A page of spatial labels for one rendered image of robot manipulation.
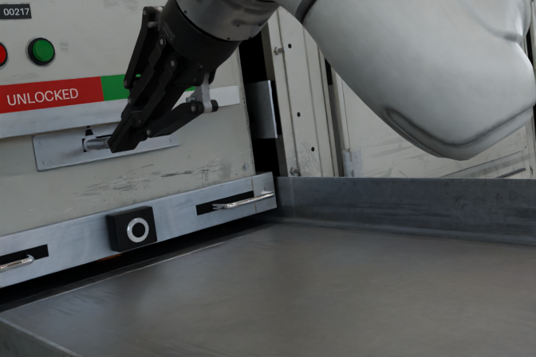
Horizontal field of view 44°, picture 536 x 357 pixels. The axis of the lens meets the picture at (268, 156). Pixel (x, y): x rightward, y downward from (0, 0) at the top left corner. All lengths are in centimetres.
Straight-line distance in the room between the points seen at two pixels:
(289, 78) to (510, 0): 61
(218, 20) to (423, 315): 30
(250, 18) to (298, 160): 53
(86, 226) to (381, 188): 40
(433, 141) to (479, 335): 16
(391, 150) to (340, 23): 75
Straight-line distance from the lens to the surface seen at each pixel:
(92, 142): 88
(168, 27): 59
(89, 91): 90
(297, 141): 106
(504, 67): 47
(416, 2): 46
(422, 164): 128
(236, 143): 103
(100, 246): 89
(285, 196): 106
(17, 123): 82
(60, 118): 84
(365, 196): 94
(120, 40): 93
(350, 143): 112
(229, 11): 54
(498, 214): 83
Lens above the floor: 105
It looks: 5 degrees down
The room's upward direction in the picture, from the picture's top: 8 degrees counter-clockwise
